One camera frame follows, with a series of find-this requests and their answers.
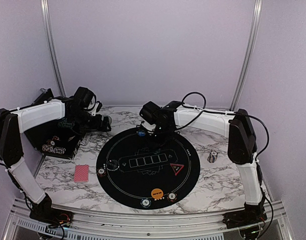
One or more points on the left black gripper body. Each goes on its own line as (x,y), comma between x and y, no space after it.
(86,123)

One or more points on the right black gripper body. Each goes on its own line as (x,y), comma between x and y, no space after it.
(161,138)

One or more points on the blue small blind button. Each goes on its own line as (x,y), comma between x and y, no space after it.
(141,133)

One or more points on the red black triangle all-in marker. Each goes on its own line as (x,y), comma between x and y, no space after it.
(176,168)

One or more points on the red playing card deck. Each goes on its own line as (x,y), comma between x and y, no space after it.
(81,174)

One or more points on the red chip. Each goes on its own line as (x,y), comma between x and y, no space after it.
(101,172)
(172,197)

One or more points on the orange big blind button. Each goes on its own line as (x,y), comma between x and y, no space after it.
(157,194)

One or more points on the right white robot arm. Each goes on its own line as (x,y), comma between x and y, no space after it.
(234,125)

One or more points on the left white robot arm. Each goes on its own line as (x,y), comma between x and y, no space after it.
(15,122)

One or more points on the pale green ceramic bowl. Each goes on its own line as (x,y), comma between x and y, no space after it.
(110,120)

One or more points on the black poker chip case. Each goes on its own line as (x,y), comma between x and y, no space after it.
(49,124)

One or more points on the round black poker mat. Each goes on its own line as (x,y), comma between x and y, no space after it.
(141,170)

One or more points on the clear round dealer button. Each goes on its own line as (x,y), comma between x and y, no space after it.
(112,165)

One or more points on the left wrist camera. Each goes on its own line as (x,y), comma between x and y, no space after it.
(86,98)

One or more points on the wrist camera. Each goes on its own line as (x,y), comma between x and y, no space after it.
(149,112)
(86,98)

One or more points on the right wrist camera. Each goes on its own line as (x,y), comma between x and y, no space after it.
(149,112)

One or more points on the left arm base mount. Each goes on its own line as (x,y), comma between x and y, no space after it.
(55,217)

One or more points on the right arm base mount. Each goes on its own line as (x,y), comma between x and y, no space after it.
(241,218)

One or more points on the front aluminium rail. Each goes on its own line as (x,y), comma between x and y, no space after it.
(99,225)

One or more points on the left aluminium frame post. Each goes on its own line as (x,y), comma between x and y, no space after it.
(51,46)

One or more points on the aluminium frame post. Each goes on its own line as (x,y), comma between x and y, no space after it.
(253,33)
(51,46)

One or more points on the right aluminium frame post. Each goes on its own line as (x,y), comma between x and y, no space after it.
(253,33)

